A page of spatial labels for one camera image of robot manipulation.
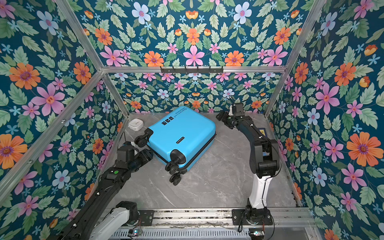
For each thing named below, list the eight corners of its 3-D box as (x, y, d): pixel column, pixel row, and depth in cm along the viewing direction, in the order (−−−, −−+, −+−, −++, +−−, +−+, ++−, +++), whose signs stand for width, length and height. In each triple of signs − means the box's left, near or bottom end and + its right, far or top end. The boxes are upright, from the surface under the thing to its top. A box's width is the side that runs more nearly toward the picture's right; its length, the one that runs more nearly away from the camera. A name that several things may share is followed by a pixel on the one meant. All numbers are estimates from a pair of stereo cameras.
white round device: (128, 128, 114) (126, 124, 110) (136, 121, 118) (134, 117, 115) (138, 133, 110) (135, 129, 107) (145, 125, 115) (144, 121, 111)
